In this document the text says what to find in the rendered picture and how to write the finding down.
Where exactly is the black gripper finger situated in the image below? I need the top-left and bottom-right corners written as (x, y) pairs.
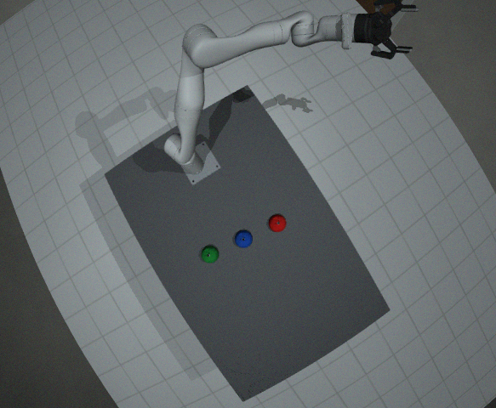
top-left (371, 32), bottom-right (413, 60)
top-left (373, 0), bottom-right (419, 27)

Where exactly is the red dome bell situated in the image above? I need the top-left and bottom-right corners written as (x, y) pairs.
top-left (269, 214), bottom-right (286, 232)

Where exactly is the blue dome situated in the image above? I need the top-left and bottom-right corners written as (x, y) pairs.
top-left (235, 230), bottom-right (253, 248)

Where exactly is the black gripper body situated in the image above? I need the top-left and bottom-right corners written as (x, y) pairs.
top-left (354, 12), bottom-right (392, 46)

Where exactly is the green dome bell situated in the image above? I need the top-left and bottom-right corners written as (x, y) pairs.
top-left (202, 246), bottom-right (219, 263)

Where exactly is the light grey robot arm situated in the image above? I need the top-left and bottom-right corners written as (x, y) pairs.
top-left (164, 11), bottom-right (358, 174)

